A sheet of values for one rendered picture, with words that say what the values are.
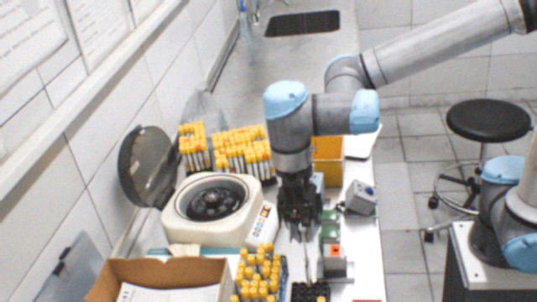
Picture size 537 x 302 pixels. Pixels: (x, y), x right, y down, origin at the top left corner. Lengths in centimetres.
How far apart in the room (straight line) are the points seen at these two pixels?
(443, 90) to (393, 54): 277
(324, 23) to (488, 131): 129
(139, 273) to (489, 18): 88
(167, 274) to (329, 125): 54
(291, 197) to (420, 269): 157
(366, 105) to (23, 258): 69
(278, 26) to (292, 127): 224
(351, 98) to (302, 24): 223
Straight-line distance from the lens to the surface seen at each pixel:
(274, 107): 81
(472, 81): 369
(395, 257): 247
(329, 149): 152
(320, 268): 119
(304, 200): 91
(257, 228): 126
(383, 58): 91
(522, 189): 97
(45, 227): 109
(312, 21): 302
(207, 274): 112
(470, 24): 91
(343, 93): 83
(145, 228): 145
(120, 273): 119
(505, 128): 220
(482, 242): 121
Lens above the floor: 175
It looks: 33 degrees down
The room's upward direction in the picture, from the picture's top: 9 degrees counter-clockwise
